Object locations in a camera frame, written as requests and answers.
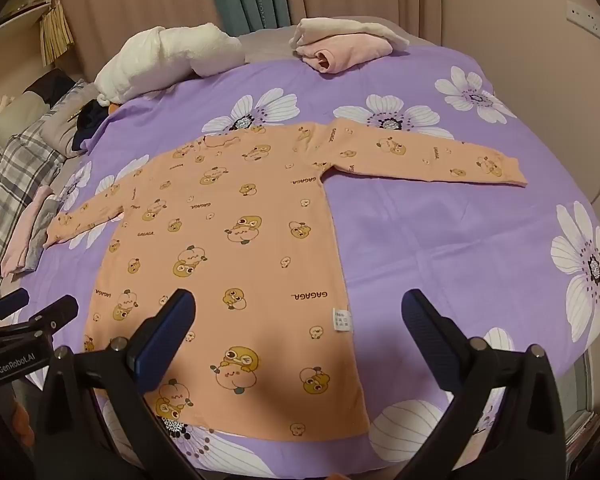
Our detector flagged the cream folded garment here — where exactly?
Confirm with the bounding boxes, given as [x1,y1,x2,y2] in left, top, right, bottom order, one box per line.
[290,17,411,53]

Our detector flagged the purple floral bedsheet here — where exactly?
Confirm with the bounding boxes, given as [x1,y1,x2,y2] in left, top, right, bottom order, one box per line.
[10,42,600,480]

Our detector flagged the grey folded clothes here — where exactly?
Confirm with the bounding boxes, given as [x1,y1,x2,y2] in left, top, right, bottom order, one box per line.
[22,195,62,273]

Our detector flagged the white wall socket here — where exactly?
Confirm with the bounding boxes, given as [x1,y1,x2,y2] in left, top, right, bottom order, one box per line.
[566,1,600,43]

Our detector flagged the white plush blanket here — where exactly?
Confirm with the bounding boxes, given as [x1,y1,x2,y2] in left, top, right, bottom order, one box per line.
[95,22,246,106]

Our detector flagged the grey plaid pillow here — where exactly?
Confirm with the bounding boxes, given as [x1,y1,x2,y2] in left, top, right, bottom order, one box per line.
[0,122,75,301]

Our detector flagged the light pink folded clothes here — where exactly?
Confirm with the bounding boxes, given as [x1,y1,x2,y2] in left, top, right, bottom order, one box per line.
[0,185,56,276]

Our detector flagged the orange cartoon print shirt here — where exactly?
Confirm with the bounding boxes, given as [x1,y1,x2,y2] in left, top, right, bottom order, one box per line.
[44,121,527,443]

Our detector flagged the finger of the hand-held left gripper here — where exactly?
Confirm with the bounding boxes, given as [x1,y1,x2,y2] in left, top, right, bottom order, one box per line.
[17,295,79,340]
[0,288,31,331]

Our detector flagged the beige curtain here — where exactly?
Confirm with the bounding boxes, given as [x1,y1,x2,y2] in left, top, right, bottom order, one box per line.
[47,0,446,83]

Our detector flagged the dark navy cloth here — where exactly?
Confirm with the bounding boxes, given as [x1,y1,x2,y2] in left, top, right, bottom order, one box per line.
[72,100,112,153]

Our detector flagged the beige pillow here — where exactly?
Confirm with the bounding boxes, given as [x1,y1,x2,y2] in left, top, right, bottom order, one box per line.
[0,92,48,151]

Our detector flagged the dark brown pillow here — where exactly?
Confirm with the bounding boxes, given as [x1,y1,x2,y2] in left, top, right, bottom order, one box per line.
[22,67,76,108]

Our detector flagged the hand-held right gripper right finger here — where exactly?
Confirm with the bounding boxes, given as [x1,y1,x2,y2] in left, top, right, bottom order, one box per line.
[401,288,567,480]

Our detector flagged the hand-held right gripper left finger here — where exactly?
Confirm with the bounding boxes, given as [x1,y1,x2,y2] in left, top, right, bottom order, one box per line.
[32,288,208,480]

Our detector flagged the pink folded garment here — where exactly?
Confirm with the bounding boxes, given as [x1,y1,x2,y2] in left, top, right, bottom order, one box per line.
[300,35,393,75]

